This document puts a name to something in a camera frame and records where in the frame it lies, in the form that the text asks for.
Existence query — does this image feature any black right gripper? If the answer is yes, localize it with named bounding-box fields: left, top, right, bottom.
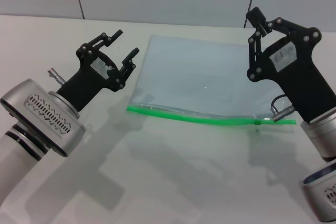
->
left=246, top=6, right=336, bottom=124

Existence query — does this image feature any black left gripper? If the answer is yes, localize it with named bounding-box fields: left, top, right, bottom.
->
left=56, top=29, right=140, bottom=112

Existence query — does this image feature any clear document bag green zip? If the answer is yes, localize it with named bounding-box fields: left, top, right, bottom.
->
left=126, top=34, right=297, bottom=127

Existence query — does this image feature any rectangular grey tape label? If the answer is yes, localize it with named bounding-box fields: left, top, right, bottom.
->
left=269, top=47, right=297, bottom=72

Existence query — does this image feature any torn white tape label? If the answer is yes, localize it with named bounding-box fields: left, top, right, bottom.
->
left=91, top=60, right=116, bottom=78

